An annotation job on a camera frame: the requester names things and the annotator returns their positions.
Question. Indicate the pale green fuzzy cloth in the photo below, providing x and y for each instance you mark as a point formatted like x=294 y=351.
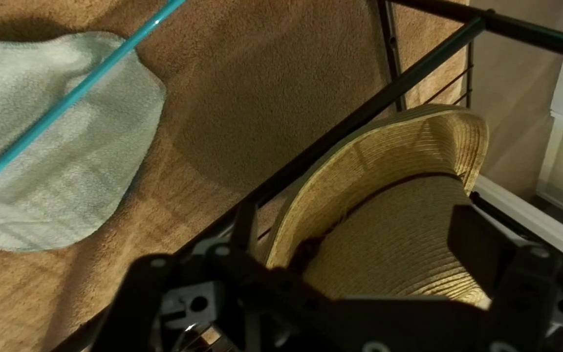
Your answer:
x=61 y=161

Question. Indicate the black metal shelf rack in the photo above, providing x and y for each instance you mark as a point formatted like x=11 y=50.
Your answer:
x=359 y=117

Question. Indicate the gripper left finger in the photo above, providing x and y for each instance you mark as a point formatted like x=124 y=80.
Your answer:
x=144 y=293

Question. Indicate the brown straw hat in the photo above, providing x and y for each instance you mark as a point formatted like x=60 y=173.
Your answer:
x=389 y=230

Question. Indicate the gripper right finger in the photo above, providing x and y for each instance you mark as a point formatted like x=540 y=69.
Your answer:
x=526 y=293

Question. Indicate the teal rod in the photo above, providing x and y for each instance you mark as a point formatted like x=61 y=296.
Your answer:
x=74 y=95

